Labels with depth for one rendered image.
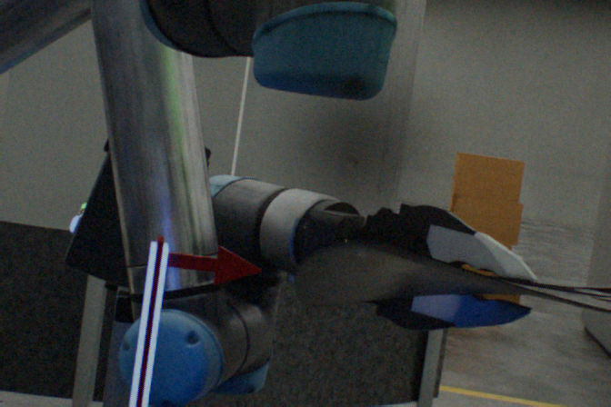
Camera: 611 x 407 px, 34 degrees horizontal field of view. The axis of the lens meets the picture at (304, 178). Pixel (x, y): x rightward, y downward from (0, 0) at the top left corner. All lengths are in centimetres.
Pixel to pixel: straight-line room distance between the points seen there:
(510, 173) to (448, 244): 800
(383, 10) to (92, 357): 195
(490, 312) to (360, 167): 422
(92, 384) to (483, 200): 657
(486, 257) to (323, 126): 595
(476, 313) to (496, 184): 801
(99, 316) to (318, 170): 439
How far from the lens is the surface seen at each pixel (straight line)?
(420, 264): 55
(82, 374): 244
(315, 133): 667
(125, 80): 79
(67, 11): 98
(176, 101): 79
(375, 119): 492
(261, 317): 90
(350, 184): 493
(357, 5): 52
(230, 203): 90
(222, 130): 676
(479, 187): 872
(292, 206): 85
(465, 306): 73
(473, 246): 73
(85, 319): 241
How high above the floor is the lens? 127
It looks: 3 degrees down
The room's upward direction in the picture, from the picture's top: 8 degrees clockwise
